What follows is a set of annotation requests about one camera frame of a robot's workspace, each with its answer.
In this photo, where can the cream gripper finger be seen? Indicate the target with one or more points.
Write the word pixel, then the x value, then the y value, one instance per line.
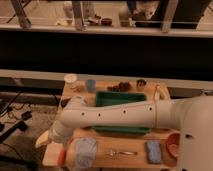
pixel 42 140

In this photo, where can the long red pepper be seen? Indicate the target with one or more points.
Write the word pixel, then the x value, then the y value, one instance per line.
pixel 61 157

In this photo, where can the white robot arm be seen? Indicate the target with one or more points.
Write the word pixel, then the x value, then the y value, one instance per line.
pixel 192 117

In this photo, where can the black tripod stand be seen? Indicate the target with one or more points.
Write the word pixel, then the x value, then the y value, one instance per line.
pixel 17 122

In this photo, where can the black rectangular block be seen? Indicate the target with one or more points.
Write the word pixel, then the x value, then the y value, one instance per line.
pixel 64 102

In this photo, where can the grey-blue folded cloth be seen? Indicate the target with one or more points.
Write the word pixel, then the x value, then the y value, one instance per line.
pixel 85 152

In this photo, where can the white lidded cup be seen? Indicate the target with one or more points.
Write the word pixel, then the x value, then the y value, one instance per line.
pixel 71 80

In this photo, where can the silver metal fork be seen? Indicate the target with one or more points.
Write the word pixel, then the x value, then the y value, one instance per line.
pixel 114 152

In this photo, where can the green plastic tray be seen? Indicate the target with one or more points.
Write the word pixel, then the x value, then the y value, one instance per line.
pixel 115 98

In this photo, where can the blue-grey plastic cup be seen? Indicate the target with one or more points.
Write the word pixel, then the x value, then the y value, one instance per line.
pixel 90 85

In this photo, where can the bunch of dark grapes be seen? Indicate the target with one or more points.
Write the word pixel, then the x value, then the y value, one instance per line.
pixel 121 87

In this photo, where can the small dark metal cup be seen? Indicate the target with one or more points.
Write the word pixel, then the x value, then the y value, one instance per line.
pixel 140 84

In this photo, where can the blue sponge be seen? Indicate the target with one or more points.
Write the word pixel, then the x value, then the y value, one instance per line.
pixel 154 153

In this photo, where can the red bowl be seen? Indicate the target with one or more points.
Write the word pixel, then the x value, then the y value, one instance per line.
pixel 172 144

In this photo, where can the person in background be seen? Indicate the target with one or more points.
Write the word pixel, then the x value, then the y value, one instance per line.
pixel 141 12

